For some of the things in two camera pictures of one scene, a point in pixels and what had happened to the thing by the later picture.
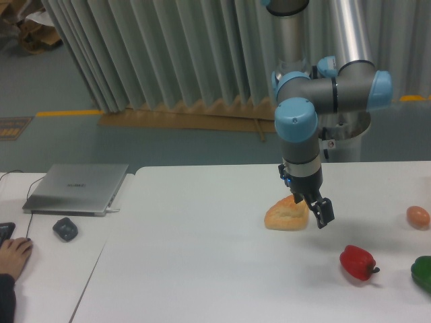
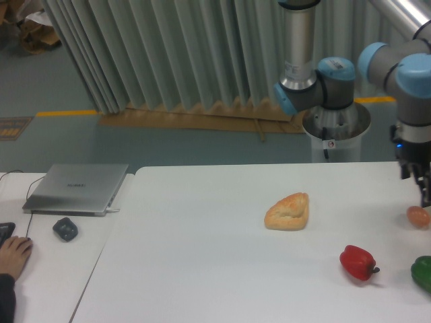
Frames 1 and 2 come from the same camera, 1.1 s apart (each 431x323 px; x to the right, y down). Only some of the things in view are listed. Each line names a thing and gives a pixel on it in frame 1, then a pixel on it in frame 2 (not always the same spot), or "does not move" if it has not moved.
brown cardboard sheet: (240, 115) does not move
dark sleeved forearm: (7, 299) does not move
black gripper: (310, 187) to (413, 155)
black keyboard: (6, 230) does not move
